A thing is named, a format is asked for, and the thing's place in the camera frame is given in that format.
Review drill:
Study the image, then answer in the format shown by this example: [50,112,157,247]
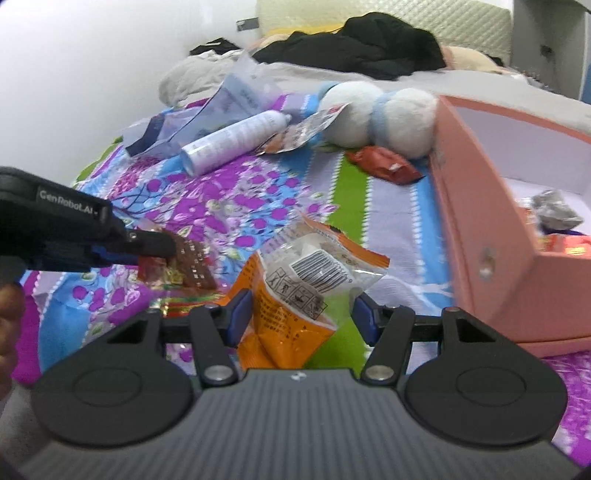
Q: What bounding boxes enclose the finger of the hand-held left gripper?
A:
[91,230,177,267]

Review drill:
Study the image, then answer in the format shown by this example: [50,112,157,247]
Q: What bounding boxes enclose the white cylindrical bottle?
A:
[180,110,291,176]

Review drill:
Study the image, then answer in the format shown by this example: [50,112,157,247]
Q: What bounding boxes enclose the white and blue plush toy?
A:
[316,80,439,160]

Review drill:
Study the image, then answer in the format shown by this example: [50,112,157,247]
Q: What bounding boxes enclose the grey snack packet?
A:
[531,189,583,232]

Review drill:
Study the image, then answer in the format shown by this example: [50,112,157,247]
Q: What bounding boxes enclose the printed floral blanket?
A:
[11,90,591,467]

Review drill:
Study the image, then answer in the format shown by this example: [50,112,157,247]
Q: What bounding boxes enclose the beige quilted headboard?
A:
[256,0,513,70]

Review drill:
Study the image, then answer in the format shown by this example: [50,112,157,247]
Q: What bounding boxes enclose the brown snack packet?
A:
[137,231,218,292]

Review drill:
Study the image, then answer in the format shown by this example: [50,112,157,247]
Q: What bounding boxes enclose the person's left hand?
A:
[0,282,26,398]

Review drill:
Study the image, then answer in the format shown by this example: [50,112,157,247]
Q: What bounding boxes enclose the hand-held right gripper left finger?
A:
[99,290,254,387]

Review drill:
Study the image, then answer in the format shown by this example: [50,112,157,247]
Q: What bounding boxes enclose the black clothing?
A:
[252,12,446,80]

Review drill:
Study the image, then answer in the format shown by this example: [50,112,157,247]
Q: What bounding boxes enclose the grey blanket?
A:
[159,48,591,134]

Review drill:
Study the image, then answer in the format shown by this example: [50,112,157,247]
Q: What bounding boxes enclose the clear blue plastic bag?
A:
[122,48,282,160]

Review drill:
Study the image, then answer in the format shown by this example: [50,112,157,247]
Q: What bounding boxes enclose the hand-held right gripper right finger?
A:
[352,293,509,384]

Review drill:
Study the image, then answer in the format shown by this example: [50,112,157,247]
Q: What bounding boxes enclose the pink box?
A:
[429,95,591,358]

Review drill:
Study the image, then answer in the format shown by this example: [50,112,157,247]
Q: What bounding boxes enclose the silver orange snack packet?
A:
[255,102,352,155]

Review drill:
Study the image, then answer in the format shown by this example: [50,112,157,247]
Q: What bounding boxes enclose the beige pillow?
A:
[441,45,509,75]

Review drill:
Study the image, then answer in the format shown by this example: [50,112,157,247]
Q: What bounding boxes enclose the white cabinet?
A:
[510,0,591,100]

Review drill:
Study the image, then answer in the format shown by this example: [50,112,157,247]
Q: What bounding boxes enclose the dark cloth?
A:
[189,39,243,57]

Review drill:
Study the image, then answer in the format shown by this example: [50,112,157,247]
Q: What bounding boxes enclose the red snack packet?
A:
[538,232,591,259]
[346,145,423,185]

